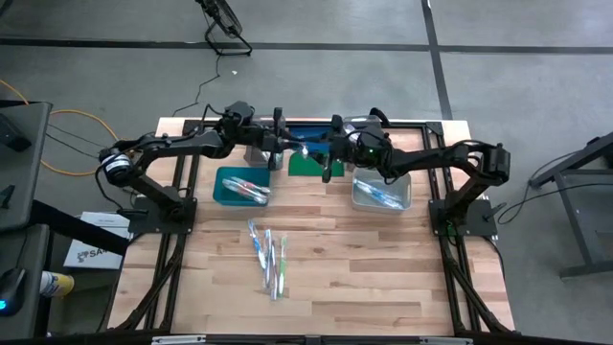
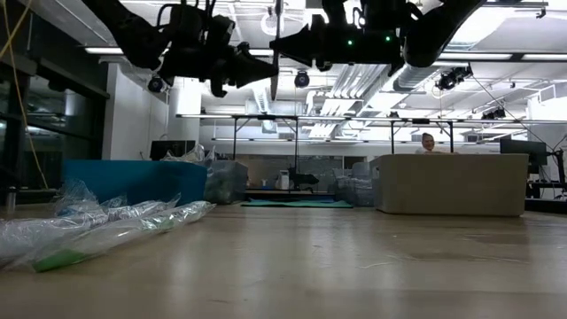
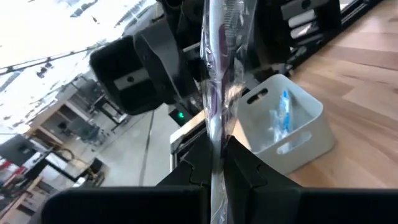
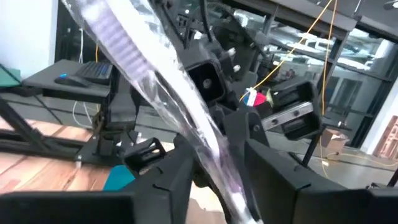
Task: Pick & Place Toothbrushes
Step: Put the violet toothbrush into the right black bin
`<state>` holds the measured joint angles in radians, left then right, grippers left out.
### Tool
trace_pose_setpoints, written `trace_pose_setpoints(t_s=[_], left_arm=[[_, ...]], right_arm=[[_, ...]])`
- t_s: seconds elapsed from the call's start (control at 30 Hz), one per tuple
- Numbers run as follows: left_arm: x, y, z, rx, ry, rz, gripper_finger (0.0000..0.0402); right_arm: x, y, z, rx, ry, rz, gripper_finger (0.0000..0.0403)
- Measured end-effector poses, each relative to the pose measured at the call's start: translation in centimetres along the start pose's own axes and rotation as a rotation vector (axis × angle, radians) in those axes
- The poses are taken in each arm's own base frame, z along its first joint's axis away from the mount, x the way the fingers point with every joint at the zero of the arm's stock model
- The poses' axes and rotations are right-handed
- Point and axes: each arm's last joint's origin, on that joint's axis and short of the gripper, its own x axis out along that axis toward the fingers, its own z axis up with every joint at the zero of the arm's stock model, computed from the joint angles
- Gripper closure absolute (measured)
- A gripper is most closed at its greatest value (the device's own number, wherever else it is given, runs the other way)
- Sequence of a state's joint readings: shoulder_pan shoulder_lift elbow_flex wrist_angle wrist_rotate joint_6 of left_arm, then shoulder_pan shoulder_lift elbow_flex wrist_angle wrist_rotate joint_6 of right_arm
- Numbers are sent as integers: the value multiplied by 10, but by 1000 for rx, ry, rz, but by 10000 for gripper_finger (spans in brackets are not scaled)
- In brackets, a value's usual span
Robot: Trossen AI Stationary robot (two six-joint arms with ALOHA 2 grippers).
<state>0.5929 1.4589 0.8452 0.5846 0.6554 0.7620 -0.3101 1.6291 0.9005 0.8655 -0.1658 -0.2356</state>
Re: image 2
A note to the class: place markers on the light grey plastic bin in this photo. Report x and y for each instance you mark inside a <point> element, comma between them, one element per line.
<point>447,186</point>

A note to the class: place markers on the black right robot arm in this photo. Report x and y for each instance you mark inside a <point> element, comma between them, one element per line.
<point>434,31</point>

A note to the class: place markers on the black hanging camera rig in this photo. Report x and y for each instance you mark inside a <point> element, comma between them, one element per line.
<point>452,79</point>
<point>494,114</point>

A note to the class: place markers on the black desktop device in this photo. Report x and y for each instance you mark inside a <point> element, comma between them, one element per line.
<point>303,179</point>

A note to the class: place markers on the green flat mat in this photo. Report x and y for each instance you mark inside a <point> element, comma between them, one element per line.
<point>301,204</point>

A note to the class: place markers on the clear smoky plastic bin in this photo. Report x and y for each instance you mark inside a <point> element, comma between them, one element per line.
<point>354,186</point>
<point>226,181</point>

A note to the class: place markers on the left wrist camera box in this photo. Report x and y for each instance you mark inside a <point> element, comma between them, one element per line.
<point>208,24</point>

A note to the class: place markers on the silver metal post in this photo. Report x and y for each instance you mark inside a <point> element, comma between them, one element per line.
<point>11,198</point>

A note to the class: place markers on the white bottle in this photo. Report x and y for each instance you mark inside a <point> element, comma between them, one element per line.
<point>283,179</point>

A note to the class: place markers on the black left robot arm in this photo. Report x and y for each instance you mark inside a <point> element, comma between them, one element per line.
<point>133,31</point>

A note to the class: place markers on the black monitor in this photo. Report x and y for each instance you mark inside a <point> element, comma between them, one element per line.
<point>170,150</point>
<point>522,151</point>

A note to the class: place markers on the person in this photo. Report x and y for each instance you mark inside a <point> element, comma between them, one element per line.
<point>428,142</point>

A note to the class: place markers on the teal plastic bin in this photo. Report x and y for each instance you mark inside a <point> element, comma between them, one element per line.
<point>133,181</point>

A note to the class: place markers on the blue toothbrush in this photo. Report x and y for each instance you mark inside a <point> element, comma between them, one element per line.
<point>71,212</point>

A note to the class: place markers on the black ceiling dome camera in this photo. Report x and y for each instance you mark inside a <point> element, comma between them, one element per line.
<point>156,83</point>
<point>302,80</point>

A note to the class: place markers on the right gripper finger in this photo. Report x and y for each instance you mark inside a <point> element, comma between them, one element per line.
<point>294,53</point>
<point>292,37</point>

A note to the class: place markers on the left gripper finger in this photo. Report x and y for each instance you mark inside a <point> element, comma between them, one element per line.
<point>252,76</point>
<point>254,59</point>

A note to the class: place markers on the black background rig frame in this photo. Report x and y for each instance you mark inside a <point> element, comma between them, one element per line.
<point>266,117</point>

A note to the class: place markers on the silver ventilation duct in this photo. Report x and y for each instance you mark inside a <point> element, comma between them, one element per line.
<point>412,75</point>

